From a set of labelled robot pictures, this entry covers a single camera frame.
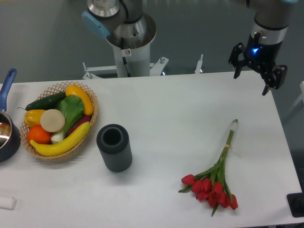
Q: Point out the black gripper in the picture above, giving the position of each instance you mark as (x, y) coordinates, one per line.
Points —
(260, 58)

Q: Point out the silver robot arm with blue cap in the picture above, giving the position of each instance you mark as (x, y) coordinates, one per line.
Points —
(122, 22)

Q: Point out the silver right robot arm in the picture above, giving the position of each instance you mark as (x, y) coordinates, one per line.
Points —
(271, 22)

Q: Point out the red tulip bouquet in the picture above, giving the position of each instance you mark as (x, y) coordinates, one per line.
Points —
(211, 185)

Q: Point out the black device at table edge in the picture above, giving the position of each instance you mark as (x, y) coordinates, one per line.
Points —
(296, 204)

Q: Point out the dark grey ribbed vase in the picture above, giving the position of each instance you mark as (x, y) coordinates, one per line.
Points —
(114, 145)

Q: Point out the purple eggplant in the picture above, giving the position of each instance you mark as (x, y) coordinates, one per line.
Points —
(82, 120)

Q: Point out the yellow squash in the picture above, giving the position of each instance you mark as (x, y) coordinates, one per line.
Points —
(82, 94)

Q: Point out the green lettuce leaf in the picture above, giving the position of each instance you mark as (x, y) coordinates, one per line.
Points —
(72, 108)

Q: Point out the yellow banana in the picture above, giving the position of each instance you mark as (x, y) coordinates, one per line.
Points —
(62, 142)

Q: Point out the green cucumber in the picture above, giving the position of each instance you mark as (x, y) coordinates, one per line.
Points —
(45, 103)

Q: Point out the beige round disc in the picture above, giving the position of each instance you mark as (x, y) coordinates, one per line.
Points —
(52, 120)

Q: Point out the white onion bulb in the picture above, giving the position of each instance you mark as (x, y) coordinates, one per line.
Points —
(57, 136)

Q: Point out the yellow bell pepper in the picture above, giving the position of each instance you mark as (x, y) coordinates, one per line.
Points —
(32, 117)

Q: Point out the orange fruit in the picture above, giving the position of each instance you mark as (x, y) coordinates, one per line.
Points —
(39, 135)

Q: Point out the white cylinder object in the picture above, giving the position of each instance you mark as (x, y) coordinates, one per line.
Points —
(7, 202)

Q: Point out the white bracket with bolt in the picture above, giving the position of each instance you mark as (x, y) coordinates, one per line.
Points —
(199, 69)

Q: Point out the white metal base frame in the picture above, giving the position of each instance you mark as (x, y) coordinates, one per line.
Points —
(124, 70)

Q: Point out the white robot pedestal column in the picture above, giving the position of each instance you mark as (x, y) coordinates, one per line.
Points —
(135, 57)

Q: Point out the dark saucepan with blue handle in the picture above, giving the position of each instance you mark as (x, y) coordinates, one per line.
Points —
(9, 133)

